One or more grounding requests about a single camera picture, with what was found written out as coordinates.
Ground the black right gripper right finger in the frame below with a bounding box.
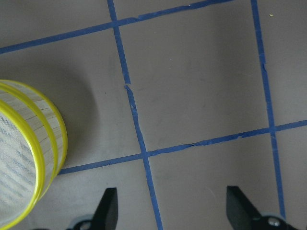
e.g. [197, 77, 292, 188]
[226, 186, 262, 230]

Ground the yellow bamboo steamer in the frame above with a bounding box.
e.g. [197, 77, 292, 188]
[0, 80, 68, 230]

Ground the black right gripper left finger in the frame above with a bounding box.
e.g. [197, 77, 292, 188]
[92, 188, 118, 230]

